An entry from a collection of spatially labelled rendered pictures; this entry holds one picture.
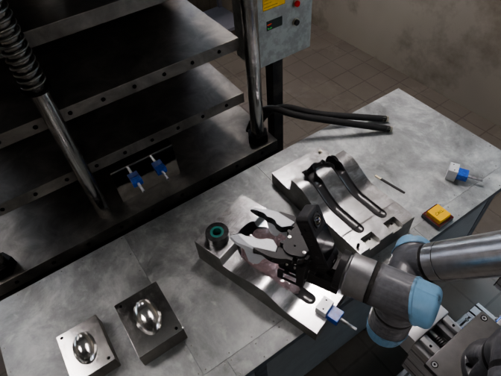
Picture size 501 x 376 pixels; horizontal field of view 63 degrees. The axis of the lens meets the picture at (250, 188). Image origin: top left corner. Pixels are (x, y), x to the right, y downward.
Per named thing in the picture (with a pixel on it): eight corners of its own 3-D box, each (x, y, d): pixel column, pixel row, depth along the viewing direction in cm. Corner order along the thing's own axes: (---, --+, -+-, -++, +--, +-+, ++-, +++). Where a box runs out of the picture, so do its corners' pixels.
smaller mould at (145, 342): (188, 337, 130) (183, 329, 125) (145, 365, 125) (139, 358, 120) (160, 290, 142) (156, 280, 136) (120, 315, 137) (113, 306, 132)
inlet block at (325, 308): (359, 327, 126) (361, 319, 122) (351, 339, 124) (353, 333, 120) (323, 302, 132) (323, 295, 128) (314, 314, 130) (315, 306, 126)
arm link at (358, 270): (367, 285, 65) (382, 249, 70) (339, 273, 67) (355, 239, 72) (358, 310, 70) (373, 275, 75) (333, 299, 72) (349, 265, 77)
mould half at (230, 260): (357, 280, 139) (361, 263, 131) (315, 341, 127) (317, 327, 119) (244, 212, 162) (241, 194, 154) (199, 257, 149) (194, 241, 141)
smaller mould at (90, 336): (121, 365, 126) (115, 358, 121) (80, 391, 122) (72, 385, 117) (101, 321, 136) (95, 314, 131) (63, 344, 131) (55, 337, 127)
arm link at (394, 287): (423, 342, 67) (438, 320, 61) (358, 312, 71) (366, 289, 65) (435, 301, 72) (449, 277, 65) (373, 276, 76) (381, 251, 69)
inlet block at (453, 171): (481, 180, 164) (485, 171, 160) (479, 189, 162) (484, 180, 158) (446, 171, 169) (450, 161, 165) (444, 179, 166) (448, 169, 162)
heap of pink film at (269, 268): (323, 260, 139) (325, 248, 133) (294, 299, 130) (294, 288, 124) (263, 224, 150) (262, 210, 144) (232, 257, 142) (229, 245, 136)
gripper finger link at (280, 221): (250, 226, 84) (282, 252, 79) (250, 205, 80) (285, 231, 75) (261, 218, 85) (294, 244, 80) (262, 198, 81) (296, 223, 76)
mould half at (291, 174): (408, 231, 151) (417, 208, 141) (356, 268, 142) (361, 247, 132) (320, 155, 179) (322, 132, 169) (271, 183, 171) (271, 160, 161)
